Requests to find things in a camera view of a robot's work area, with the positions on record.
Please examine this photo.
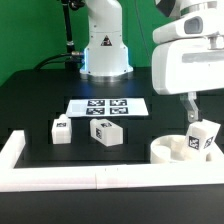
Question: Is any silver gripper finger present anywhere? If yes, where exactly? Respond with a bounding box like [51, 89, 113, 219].
[180, 92, 202, 122]

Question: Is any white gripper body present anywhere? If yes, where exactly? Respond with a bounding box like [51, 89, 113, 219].
[152, 38, 224, 95]

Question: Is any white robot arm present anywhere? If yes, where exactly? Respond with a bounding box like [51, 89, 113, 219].
[80, 0, 224, 122]

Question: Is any paper sheet with markers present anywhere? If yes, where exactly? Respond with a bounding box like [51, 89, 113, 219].
[66, 98, 149, 117]

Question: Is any white U-shaped fence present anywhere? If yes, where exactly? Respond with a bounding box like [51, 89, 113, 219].
[0, 130, 224, 192]

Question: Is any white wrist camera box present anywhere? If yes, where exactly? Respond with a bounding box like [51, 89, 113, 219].
[153, 14, 224, 44]

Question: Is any black cable bundle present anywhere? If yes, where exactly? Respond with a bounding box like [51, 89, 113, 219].
[33, 50, 85, 71]

